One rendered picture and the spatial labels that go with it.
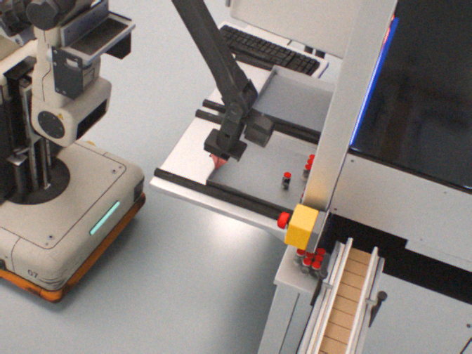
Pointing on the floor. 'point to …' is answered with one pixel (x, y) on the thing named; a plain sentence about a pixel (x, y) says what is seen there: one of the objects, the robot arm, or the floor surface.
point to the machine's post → (335, 139)
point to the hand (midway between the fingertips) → (217, 166)
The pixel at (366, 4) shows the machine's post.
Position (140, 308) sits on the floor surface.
